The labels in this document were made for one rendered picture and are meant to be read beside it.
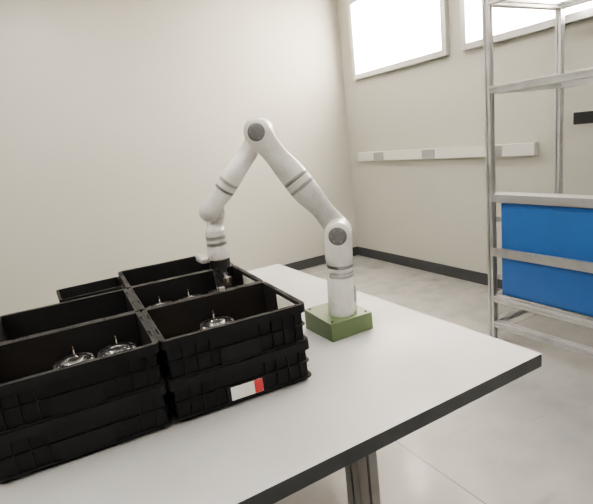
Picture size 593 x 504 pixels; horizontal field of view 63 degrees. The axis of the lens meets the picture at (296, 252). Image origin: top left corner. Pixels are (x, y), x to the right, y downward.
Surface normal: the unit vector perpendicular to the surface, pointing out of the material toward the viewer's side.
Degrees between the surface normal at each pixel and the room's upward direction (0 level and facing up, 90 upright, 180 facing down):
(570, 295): 90
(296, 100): 90
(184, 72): 90
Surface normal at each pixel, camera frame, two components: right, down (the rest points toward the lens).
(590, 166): -0.86, 0.21
